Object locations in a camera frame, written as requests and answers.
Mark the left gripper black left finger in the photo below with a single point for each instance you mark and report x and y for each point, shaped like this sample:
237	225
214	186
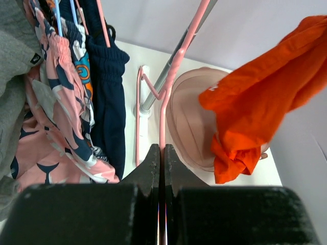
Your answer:
143	193

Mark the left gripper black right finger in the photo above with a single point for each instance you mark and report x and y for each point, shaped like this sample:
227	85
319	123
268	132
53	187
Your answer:
177	175

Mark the pink whale print shorts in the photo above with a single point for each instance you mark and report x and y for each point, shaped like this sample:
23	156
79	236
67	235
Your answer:
51	147

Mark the pink hanger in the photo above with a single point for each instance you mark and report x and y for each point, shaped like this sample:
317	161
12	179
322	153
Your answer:
166	89
93	20

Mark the navy blue shorts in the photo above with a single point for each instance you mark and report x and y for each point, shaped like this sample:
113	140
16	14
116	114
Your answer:
107	66

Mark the orange blue patterned shorts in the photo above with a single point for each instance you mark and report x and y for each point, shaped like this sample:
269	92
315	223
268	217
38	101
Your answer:
76	35

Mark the grey shorts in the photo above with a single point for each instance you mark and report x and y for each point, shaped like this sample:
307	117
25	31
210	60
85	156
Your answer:
20	51

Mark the light blue hanger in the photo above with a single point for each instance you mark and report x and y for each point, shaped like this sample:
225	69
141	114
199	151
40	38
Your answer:
73	9
58	17

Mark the translucent pink plastic basin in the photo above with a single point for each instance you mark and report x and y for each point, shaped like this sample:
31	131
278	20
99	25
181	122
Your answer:
191	126

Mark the white and metal clothes rack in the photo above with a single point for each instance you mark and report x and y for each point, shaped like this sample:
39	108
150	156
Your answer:
163	76

